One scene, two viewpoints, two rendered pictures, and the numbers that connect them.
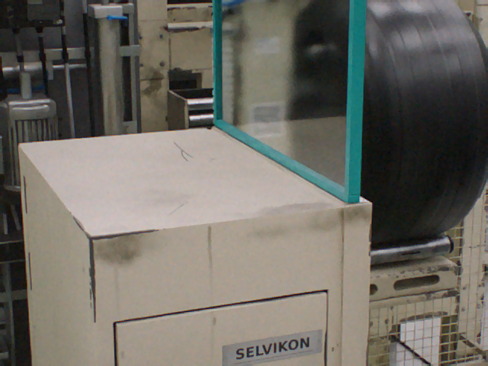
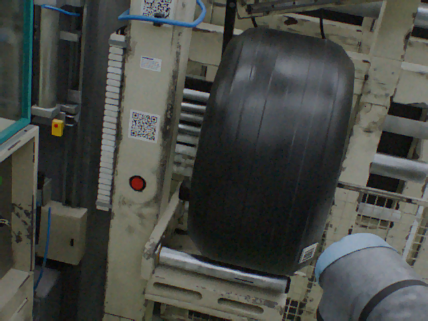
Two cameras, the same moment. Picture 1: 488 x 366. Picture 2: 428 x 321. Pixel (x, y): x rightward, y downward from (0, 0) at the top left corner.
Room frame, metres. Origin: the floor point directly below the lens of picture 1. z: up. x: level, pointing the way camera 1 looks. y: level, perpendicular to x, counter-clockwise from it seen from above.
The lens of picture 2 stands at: (1.02, -0.83, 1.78)
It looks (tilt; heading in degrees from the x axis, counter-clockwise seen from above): 25 degrees down; 28
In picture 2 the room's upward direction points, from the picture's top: 10 degrees clockwise
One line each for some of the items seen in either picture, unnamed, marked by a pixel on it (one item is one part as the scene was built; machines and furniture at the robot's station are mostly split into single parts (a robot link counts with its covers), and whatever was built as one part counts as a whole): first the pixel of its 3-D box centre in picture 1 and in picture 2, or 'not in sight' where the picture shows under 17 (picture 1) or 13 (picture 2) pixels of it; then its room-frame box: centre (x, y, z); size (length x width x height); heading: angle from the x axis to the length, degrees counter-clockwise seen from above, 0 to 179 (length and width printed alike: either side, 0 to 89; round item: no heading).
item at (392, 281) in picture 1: (380, 280); (216, 289); (2.16, -0.30, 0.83); 0.36 x 0.09 x 0.06; 112
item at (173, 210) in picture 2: not in sight; (167, 226); (2.22, -0.08, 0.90); 0.40 x 0.03 x 0.10; 22
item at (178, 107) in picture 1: (213, 148); (189, 128); (2.56, 0.10, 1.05); 0.20 x 0.15 x 0.30; 112
